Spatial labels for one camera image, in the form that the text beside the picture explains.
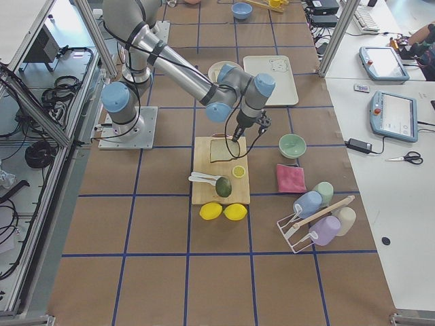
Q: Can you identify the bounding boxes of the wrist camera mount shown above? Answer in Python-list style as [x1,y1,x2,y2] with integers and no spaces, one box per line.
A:
[256,111,271,135]

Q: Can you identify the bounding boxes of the avocado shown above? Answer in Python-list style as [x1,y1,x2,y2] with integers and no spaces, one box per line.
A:
[215,177,232,198]

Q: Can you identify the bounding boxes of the near teach pendant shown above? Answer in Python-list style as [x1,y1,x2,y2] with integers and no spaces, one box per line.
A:
[369,91,418,143]

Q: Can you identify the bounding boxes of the bread slice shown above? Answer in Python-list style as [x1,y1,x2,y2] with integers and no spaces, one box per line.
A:
[210,138,240,163]

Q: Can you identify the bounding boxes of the black scissors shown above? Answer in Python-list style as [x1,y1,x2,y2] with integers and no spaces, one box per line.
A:
[386,151,423,165]

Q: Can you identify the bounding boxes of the left yellow lemon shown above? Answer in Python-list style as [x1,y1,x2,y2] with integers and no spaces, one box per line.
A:
[199,202,223,221]

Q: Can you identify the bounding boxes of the teach pendant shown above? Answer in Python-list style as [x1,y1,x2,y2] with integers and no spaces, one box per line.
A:
[369,91,418,143]
[359,47,410,84]

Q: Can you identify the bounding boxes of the blue bowl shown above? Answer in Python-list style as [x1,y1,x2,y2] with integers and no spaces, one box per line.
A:
[231,2,253,20]

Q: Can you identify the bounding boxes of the green cup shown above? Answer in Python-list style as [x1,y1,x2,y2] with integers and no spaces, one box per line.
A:
[313,181,334,207]

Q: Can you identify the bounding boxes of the yellow mug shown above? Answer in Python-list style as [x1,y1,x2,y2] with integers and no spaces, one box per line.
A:
[268,0,281,7]

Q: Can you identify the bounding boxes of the cream cup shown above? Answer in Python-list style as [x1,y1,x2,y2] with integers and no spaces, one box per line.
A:
[332,206,356,236]

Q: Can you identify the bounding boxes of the white wire cup rack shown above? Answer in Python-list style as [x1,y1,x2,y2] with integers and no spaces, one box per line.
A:
[276,195,355,254]

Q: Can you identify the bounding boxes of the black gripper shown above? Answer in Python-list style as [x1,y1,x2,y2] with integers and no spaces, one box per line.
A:
[232,107,261,142]

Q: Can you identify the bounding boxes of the white keyboard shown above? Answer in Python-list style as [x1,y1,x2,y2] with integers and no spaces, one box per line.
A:
[353,6,380,35]

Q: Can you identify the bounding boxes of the wooden dish rack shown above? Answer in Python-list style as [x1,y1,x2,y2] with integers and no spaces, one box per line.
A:
[245,0,289,14]

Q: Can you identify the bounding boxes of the far teach pendant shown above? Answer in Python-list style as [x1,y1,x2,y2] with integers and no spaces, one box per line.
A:
[359,47,410,84]

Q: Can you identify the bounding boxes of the yellow lemon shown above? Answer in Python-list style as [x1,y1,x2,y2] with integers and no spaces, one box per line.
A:
[223,203,247,221]
[199,202,223,221]

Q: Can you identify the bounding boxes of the blue cup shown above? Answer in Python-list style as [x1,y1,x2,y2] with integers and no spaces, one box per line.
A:
[293,191,322,219]

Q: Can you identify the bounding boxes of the purple cup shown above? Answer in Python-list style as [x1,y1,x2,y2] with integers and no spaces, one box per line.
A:
[309,215,341,246]

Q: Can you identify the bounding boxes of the half lemon slice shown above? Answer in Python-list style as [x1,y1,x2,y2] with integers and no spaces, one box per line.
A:
[232,165,246,179]

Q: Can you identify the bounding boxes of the right yellow lemon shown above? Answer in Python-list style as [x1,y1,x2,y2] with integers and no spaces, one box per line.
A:
[223,203,247,221]

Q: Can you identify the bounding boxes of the black computer box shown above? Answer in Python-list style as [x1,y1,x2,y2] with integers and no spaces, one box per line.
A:
[306,0,339,16]

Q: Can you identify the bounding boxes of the black power adapter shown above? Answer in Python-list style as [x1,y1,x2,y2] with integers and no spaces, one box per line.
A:
[311,15,338,28]

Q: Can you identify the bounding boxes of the pink cloth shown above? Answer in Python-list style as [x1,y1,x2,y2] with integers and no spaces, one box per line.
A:
[277,164,307,194]

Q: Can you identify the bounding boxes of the small charger brick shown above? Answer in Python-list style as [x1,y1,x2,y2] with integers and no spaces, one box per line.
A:
[345,138,372,154]

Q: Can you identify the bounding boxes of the aluminium frame post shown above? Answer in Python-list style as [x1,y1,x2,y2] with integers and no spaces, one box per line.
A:
[318,0,359,77]

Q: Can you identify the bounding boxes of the white round plate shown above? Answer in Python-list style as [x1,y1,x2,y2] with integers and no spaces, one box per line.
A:
[208,61,243,83]

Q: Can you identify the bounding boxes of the white rectangular bear tray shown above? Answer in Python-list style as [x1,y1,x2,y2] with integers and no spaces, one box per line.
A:
[243,55,299,107]

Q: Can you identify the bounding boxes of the light green bowl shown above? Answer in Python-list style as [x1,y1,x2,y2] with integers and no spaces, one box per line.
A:
[279,134,307,159]

